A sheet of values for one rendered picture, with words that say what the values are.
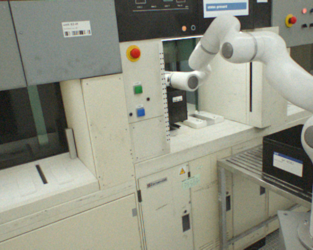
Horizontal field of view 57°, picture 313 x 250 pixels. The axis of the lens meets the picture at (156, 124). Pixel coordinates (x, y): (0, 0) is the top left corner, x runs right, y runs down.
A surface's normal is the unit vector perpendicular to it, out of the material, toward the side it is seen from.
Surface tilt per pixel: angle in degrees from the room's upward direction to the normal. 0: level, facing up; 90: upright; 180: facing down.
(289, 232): 0
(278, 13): 90
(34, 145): 90
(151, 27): 90
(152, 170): 90
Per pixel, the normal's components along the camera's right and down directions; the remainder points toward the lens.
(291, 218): -0.09, -0.95
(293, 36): 0.50, 0.21
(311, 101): -0.14, 0.68
